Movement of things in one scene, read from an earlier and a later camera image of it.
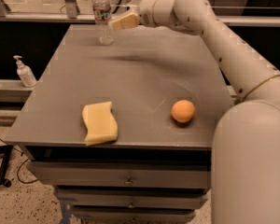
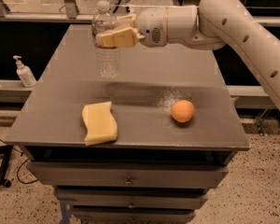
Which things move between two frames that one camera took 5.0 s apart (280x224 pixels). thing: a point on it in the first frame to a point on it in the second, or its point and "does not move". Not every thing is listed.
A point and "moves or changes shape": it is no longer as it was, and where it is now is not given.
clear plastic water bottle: x=102 y=11 moves or changes shape
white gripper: x=146 y=13 to x=150 y=27
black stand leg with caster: x=2 y=174 does not move
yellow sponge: x=101 y=125 does not move
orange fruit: x=183 y=110 does not move
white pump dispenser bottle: x=25 y=73 does not move
